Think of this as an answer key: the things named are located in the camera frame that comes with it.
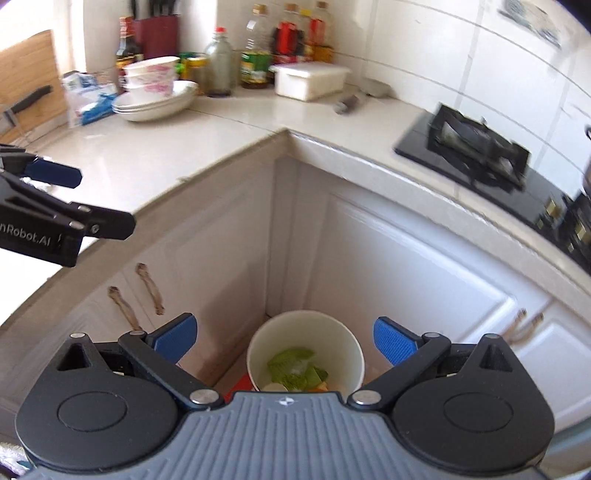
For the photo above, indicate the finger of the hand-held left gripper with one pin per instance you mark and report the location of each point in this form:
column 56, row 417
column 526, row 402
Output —
column 113, row 225
column 57, row 174

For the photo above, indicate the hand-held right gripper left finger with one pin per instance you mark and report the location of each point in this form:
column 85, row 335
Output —
column 178, row 339

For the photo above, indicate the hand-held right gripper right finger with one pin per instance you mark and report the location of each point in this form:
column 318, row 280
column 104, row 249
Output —
column 392, row 341

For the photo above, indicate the white round trash bin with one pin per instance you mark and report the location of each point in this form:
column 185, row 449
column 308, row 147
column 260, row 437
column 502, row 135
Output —
column 323, row 337

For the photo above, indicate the white kitchen cabinet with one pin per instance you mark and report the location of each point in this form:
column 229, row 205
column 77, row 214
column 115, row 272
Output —
column 406, row 277

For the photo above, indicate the red plastic item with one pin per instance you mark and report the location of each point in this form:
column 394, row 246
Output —
column 240, row 386

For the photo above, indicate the blue white salt bag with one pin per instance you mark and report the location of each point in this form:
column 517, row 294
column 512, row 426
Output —
column 87, row 99

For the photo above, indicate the white plate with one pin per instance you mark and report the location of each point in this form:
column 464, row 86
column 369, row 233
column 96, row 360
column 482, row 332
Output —
column 147, row 118
column 152, row 110

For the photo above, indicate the wooden cutting board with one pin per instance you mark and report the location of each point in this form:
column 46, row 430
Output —
column 27, row 60

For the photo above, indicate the white floral bowl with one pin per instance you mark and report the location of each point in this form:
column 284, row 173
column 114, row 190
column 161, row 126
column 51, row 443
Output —
column 147, row 67
column 150, row 91
column 147, row 81

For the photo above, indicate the dark soy sauce bottle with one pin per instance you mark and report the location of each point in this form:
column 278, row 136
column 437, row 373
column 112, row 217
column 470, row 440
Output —
column 127, row 50

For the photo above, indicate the stack of white bowls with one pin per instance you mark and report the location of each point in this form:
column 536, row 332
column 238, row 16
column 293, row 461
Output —
column 184, row 90

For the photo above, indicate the dark red knife block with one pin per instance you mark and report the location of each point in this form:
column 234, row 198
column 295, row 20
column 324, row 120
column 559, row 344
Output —
column 154, row 37

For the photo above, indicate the green yellow tin can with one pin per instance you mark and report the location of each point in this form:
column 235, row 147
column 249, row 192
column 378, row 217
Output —
column 196, row 69

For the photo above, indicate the glass bottle with red cap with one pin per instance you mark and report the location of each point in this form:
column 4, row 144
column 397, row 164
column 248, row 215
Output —
column 219, row 64

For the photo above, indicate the black gas stove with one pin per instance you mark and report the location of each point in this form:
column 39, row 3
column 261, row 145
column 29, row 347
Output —
column 415, row 147

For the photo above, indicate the oil bottle with green label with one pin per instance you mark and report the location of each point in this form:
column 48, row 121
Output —
column 254, row 64

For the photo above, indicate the black burner grate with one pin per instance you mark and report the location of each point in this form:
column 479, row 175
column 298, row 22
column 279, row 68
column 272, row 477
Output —
column 480, row 138

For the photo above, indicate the grey cylindrical tool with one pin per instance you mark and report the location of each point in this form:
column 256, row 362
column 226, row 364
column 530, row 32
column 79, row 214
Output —
column 348, row 104

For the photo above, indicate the white lidded container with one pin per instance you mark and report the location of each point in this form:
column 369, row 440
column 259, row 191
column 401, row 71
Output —
column 309, row 81

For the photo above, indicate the metal pot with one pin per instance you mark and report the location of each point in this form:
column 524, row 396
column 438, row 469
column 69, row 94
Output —
column 586, row 180

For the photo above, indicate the bottle with red label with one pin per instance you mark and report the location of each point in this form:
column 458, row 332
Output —
column 288, row 37

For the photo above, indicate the orange-capped condiment bottle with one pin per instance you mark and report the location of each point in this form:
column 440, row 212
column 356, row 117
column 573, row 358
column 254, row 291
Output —
column 321, row 32

